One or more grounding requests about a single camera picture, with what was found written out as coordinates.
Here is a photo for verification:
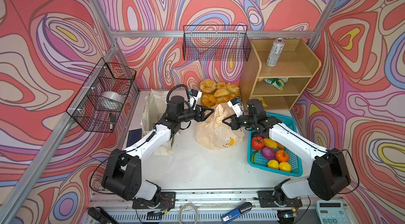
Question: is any sugared bread roll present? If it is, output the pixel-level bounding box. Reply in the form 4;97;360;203
200;79;217;94

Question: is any teal plastic basket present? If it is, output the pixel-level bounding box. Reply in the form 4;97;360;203
247;131;303;177

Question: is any silver tape roll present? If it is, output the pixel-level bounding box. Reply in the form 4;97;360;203
100;91;124;112

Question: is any yellow chips bag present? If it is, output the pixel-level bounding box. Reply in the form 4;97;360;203
254;96;268;107

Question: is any coiled white cable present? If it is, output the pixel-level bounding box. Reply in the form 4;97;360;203
178;202;199;224

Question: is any white canvas tote bag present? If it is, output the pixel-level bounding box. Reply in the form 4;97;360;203
141;90;174;156

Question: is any red toy tomato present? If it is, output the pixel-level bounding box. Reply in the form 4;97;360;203
251;136;265;151

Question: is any silver pink drink can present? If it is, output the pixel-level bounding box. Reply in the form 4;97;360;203
266;38;285;67

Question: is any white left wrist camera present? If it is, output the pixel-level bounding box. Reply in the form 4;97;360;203
189;89;202;110

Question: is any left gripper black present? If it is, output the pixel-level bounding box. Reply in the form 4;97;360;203
176;104;214;124

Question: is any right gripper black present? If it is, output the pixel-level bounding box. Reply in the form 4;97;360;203
221;113;256;130

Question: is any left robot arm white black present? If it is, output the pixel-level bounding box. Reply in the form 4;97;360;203
101;90;214;205

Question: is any yellow toy corn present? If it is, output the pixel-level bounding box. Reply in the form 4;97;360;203
264;138;278;149

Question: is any black wire basket back wall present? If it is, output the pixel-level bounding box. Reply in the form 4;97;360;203
182;23;251;61

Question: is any dark blue notebook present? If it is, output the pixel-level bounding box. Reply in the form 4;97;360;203
127;129;142;147

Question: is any black wire basket left wall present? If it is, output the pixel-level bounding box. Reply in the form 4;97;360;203
66;58;137;133

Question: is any striped croissant bread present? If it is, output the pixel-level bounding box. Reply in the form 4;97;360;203
229;92;242;100

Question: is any yellow toy lemon right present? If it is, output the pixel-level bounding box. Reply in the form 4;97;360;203
278;162;292;173

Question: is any purple toy onion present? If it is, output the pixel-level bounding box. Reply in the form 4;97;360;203
261;147;276;160

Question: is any wooden shelf unit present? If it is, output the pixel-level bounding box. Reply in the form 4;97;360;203
239;39;321;110

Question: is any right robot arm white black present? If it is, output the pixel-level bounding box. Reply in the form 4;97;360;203
223;97;351;206

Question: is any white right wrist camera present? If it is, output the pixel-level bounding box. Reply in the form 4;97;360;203
227;96;243;117

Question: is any striped ring bread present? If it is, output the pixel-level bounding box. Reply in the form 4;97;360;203
201;93;216;107

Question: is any black wire basket wall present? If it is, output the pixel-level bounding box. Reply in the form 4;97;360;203
182;23;251;61
66;58;137;133

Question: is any blue black handheld tool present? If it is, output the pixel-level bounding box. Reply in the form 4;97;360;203
221;202;253;224

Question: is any white calculator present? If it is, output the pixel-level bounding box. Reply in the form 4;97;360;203
316;200;350;224

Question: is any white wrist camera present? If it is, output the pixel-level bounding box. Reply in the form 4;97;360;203
189;89;202;110
227;96;243;117

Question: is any orange toy pumpkin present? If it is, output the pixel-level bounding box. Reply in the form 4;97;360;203
275;150;290;163

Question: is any green snack packet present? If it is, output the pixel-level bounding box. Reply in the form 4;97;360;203
262;78;289;91

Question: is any yellow toy lemon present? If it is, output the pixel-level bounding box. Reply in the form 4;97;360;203
267;160;279;170
278;162;292;173

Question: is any translucent beige plastic bag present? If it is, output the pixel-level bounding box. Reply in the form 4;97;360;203
195;103;245;150

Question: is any oval bread bun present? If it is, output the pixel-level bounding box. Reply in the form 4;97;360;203
214;88;229;98

